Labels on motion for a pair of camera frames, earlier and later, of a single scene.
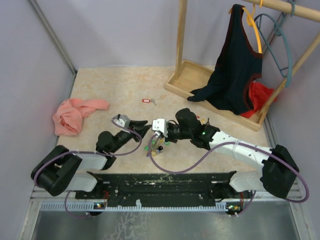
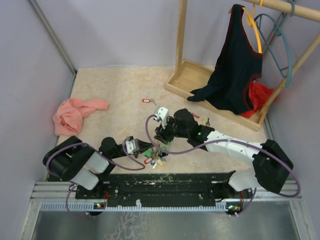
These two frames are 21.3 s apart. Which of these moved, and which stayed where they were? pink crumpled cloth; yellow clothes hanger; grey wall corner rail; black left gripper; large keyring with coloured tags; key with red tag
Moved: large keyring with coloured tags; black left gripper
Stayed: pink crumpled cloth; yellow clothes hanger; key with red tag; grey wall corner rail
